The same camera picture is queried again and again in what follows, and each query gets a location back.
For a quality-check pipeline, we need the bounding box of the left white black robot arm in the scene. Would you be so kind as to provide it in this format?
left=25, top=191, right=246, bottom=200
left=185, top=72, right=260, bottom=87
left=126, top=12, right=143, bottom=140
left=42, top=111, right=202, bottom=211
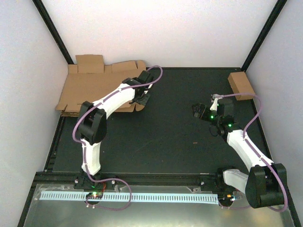
left=76, top=73, right=153, bottom=189

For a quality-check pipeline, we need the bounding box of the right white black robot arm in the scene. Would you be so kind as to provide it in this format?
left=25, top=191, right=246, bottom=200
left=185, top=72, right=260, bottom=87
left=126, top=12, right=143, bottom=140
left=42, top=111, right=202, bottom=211
left=192, top=95, right=288, bottom=212

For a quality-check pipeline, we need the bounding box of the stack of flat cardboard blanks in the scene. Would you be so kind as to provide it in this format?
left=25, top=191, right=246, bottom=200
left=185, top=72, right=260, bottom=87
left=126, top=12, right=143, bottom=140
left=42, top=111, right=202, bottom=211
left=61, top=111, right=79, bottom=117

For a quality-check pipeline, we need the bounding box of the black aluminium rail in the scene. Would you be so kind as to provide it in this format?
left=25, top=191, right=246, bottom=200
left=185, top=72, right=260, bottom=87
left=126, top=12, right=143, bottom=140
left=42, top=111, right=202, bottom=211
left=35, top=172, right=218, bottom=185

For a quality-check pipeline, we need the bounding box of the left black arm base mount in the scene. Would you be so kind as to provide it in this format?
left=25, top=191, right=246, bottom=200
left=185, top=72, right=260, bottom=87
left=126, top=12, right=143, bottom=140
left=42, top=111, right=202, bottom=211
left=73, top=172, right=117, bottom=192

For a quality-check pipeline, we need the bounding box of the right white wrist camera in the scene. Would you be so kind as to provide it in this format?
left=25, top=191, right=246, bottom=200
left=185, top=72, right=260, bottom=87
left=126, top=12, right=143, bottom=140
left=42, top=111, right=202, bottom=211
left=210, top=94, right=223, bottom=111

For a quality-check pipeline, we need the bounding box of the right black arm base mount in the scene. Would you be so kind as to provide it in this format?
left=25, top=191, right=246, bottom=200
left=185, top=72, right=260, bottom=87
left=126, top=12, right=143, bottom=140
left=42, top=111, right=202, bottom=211
left=199, top=168, right=228, bottom=192

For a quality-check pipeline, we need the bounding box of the metal front plate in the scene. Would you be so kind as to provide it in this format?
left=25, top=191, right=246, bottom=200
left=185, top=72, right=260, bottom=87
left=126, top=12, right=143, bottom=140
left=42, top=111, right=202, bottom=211
left=24, top=185, right=295, bottom=227

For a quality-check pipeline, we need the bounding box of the left black frame post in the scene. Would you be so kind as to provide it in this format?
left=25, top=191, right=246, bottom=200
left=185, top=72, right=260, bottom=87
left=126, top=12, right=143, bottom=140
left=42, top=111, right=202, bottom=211
left=32, top=0, right=74, bottom=64

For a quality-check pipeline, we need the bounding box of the white slotted cable duct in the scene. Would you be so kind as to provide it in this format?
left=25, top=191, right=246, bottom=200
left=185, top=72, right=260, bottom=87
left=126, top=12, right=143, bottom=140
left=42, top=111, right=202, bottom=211
left=39, top=191, right=219, bottom=205

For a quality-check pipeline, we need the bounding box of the folded small cardboard box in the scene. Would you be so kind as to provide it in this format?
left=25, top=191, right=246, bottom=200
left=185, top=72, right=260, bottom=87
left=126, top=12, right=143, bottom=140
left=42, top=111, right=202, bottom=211
left=228, top=71, right=255, bottom=101

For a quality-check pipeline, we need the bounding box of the right black frame post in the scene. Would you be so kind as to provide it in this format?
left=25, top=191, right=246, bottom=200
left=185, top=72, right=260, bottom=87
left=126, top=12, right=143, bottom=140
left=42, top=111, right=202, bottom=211
left=241, top=0, right=288, bottom=72

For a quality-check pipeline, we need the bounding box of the black frame post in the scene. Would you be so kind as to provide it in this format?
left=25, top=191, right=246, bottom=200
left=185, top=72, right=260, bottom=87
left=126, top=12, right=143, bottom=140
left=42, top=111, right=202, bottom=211
left=32, top=0, right=74, bottom=64
left=241, top=0, right=288, bottom=72

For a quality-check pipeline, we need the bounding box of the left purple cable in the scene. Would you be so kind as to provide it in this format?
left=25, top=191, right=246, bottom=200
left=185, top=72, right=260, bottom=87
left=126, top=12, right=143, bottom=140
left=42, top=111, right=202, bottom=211
left=72, top=65, right=163, bottom=211

